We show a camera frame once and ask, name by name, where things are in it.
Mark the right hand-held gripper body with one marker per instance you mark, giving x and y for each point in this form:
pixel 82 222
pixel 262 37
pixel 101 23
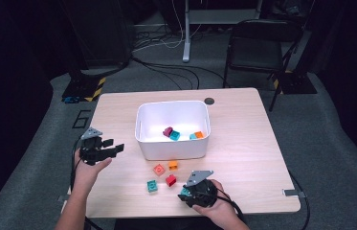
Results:
pixel 203 193

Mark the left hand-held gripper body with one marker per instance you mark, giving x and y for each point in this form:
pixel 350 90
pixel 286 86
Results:
pixel 92 153

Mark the red toy block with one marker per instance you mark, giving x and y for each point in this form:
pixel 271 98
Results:
pixel 170 180

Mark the white plastic bin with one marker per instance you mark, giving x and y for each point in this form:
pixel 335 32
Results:
pixel 173 150

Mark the purple toy block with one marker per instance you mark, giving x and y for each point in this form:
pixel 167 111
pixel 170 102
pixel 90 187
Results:
pixel 167 131

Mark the orange toy block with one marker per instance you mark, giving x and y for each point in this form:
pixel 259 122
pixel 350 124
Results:
pixel 173 165
pixel 199 134

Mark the person's right hand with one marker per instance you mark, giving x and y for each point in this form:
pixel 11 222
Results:
pixel 219 212

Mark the person's left hand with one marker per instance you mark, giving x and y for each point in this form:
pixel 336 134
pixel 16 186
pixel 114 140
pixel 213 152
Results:
pixel 85 177

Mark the person's dark clothing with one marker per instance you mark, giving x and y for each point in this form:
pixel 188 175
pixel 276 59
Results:
pixel 166 225

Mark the coral toy block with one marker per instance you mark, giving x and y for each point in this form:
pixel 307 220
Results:
pixel 159 169

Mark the black stand base yellow stripes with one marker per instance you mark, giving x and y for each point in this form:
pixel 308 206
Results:
pixel 297 84
pixel 80 86

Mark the dark round table grommet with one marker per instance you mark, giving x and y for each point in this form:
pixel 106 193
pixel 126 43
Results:
pixel 209 101

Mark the dark floor-standing panel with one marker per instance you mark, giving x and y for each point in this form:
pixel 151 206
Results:
pixel 102 32

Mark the black folding chair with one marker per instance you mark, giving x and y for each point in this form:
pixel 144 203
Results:
pixel 256 54

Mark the grey metal table bracket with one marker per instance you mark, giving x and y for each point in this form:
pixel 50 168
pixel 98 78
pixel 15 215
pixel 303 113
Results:
pixel 62 198
pixel 292 192

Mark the white desk frame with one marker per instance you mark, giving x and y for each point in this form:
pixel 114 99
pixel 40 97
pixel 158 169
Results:
pixel 186 38

